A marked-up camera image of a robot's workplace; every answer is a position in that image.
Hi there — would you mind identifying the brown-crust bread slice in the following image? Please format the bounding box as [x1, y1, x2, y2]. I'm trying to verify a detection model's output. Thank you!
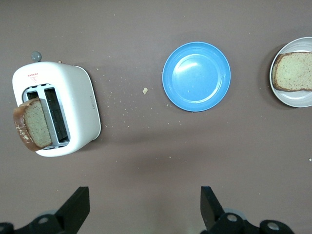
[13, 97, 53, 151]
[272, 51, 312, 93]

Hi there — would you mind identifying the beige round plate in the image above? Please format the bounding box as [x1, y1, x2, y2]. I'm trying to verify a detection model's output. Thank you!
[269, 37, 312, 108]

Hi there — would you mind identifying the blue round plate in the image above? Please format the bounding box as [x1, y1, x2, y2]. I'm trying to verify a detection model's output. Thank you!
[162, 41, 232, 113]

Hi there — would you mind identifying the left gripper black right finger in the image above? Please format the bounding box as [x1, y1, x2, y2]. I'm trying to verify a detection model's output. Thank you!
[199, 186, 297, 234]

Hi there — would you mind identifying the white two-slot toaster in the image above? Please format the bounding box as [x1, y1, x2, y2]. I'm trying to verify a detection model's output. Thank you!
[12, 51, 102, 158]

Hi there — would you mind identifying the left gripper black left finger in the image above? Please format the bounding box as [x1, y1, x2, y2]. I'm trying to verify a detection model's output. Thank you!
[0, 186, 91, 234]

